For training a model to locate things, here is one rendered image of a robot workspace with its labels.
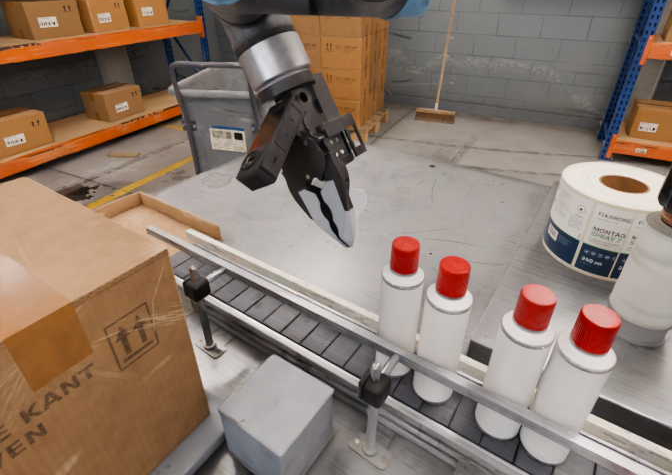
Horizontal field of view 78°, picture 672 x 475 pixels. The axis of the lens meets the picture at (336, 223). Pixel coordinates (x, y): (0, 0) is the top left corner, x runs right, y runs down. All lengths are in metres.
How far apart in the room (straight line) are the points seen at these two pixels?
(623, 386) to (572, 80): 4.26
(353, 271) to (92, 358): 0.53
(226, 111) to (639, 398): 2.20
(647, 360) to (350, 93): 3.25
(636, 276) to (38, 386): 0.71
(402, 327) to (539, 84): 4.40
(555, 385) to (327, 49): 3.43
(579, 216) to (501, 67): 4.05
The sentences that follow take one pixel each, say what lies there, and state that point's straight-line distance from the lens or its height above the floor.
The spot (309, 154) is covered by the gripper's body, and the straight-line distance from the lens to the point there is 0.48.
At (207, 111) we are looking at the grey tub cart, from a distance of 2.50.
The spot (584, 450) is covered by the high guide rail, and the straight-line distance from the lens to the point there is 0.51.
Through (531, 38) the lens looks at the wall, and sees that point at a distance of 4.77.
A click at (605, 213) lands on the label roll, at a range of 0.82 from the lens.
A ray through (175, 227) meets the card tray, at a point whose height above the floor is 0.83.
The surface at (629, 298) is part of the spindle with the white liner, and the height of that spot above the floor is 0.95.
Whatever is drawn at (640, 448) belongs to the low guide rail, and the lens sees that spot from 0.61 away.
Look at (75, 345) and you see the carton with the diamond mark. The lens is 0.43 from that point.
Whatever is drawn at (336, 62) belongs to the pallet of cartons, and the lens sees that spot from 3.71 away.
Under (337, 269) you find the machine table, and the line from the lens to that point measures 0.85.
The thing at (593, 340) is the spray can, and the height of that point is 1.07.
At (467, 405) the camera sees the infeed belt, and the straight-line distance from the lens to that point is 0.60.
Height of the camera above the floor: 1.35
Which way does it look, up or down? 31 degrees down
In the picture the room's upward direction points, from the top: straight up
